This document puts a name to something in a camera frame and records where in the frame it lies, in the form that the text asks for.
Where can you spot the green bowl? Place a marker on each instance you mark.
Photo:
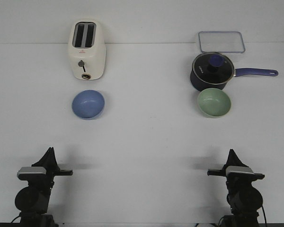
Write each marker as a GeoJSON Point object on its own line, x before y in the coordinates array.
{"type": "Point", "coordinates": [213, 102]}

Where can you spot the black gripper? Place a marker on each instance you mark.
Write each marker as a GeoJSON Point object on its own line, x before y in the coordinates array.
{"type": "Point", "coordinates": [53, 171]}
{"type": "Point", "coordinates": [233, 160]}

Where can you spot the blue bowl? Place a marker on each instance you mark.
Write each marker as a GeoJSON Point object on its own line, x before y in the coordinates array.
{"type": "Point", "coordinates": [88, 104]}

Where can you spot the clear plastic container lid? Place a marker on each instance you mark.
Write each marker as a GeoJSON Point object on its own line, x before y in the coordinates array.
{"type": "Point", "coordinates": [221, 41]}

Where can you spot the white two-slot toaster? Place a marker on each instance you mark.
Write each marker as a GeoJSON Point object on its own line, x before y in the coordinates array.
{"type": "Point", "coordinates": [87, 50]}

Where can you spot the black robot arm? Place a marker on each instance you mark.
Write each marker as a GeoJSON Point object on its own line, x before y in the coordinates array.
{"type": "Point", "coordinates": [33, 200]}
{"type": "Point", "coordinates": [244, 199]}

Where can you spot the glass pot lid blue knob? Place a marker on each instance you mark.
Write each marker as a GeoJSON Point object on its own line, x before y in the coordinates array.
{"type": "Point", "coordinates": [213, 68]}

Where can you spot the dark blue saucepan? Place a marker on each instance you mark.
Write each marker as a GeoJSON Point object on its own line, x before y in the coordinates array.
{"type": "Point", "coordinates": [202, 85]}

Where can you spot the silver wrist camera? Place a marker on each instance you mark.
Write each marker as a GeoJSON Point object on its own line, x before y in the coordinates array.
{"type": "Point", "coordinates": [242, 173]}
{"type": "Point", "coordinates": [29, 173]}

